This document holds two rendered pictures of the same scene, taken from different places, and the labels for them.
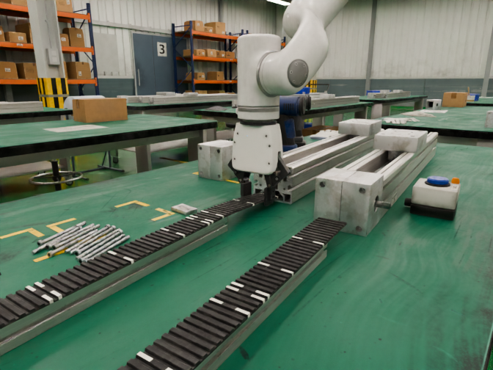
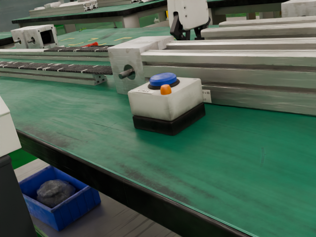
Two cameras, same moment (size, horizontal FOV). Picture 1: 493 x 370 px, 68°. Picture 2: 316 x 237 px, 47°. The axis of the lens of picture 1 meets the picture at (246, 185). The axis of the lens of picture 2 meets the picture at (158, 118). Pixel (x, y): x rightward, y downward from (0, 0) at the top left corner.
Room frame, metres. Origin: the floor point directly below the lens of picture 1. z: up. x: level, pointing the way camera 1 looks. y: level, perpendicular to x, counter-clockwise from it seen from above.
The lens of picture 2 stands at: (0.82, -0.90, 0.99)
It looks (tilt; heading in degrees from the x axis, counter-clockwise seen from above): 21 degrees down; 102
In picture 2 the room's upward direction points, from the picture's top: 10 degrees counter-clockwise
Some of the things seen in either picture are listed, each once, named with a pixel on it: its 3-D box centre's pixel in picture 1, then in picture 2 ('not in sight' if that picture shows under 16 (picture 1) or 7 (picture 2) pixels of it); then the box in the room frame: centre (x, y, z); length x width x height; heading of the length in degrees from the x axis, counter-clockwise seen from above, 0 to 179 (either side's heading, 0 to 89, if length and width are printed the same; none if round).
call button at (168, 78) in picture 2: (437, 182); (163, 82); (0.73, -0.39, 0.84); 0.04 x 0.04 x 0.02
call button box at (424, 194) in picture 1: (431, 197); (170, 100); (0.73, -0.38, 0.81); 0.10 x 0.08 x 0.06; 57
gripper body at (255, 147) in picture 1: (257, 144); (188, 3); (0.75, -0.02, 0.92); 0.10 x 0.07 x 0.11; 57
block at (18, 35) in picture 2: not in sight; (25, 39); (-0.05, 0.65, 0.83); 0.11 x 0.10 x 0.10; 55
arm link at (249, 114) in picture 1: (257, 113); not in sight; (0.75, -0.02, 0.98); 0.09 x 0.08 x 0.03; 57
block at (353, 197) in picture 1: (354, 200); (140, 67); (0.65, -0.20, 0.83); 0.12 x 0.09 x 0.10; 57
